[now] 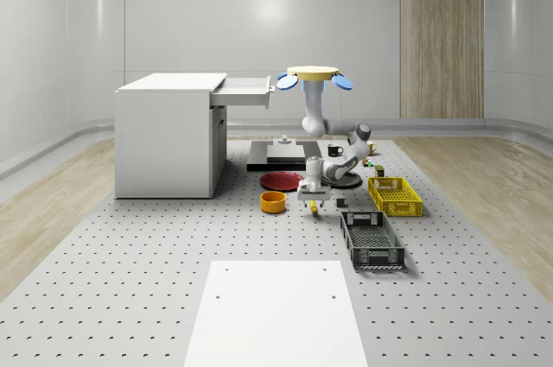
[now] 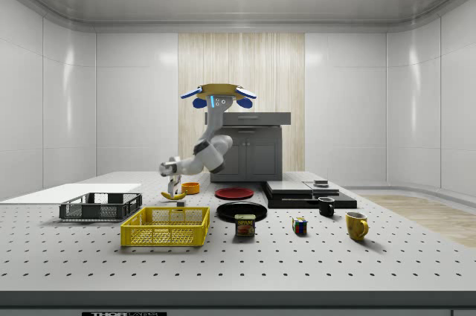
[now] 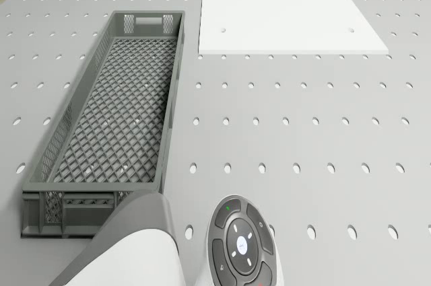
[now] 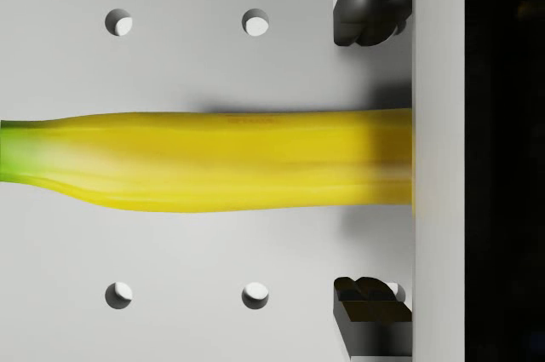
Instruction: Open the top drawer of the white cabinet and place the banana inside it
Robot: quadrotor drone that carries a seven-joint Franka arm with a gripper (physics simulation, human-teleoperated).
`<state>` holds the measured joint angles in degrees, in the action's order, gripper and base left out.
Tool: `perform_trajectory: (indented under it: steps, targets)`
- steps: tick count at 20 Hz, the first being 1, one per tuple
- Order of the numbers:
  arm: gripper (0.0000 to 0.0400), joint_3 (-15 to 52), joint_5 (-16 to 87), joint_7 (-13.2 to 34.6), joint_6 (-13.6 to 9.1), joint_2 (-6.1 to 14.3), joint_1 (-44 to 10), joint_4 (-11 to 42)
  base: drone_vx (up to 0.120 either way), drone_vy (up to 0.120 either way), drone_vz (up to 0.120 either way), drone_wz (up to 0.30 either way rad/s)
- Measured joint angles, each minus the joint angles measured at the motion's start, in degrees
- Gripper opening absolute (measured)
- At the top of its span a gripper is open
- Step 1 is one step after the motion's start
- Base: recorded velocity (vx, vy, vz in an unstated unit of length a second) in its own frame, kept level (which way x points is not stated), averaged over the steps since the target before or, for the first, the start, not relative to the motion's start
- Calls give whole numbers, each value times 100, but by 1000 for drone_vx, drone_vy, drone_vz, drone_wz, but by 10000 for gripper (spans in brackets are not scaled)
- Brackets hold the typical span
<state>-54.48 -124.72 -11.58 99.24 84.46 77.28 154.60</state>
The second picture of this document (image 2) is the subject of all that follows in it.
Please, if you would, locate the white cabinet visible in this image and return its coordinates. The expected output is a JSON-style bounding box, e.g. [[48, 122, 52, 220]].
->
[[209, 124, 284, 184]]

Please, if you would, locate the black stove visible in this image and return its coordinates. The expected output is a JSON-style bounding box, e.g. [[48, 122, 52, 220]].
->
[[260, 178, 358, 210]]

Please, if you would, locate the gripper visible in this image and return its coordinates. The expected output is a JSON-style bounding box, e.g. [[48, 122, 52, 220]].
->
[[167, 175, 184, 198]]

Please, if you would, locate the white board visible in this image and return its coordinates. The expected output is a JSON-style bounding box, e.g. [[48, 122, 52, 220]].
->
[[0, 182, 143, 204]]

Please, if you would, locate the black plate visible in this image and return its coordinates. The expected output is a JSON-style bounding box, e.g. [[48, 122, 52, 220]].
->
[[216, 201, 268, 222]]

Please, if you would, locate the dark grey basket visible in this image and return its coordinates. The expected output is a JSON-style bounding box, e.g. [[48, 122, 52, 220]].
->
[[58, 192, 144, 222]]

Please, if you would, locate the puzzle cube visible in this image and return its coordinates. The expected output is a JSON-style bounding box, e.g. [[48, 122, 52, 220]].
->
[[292, 216, 309, 236]]

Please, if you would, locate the banana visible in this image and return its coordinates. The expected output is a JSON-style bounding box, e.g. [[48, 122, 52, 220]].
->
[[160, 190, 188, 201]]

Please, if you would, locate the black mug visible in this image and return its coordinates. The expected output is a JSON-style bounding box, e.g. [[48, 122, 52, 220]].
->
[[318, 196, 335, 217]]

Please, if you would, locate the yellow basket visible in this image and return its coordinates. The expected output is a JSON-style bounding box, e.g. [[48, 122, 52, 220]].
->
[[120, 206, 211, 248]]

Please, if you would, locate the flat-sided can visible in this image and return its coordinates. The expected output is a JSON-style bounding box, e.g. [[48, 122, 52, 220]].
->
[[234, 213, 257, 238]]

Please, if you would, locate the yellow mug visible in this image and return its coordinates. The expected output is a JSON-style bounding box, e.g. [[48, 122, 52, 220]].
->
[[345, 211, 370, 242]]

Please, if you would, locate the red plate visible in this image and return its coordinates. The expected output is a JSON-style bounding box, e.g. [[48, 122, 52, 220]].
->
[[214, 187, 255, 200]]

